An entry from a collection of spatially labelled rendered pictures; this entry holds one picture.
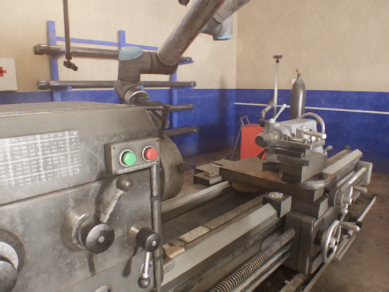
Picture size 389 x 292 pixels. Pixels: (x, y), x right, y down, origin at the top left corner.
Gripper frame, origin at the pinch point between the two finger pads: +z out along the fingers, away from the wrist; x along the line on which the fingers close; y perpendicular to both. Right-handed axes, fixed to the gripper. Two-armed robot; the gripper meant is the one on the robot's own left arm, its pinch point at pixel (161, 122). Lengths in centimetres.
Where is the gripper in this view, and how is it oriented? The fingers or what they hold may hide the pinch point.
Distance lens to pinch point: 94.6
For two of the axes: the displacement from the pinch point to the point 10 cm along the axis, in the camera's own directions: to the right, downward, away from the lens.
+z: 5.6, 5.2, -6.5
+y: 2.6, -8.5, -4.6
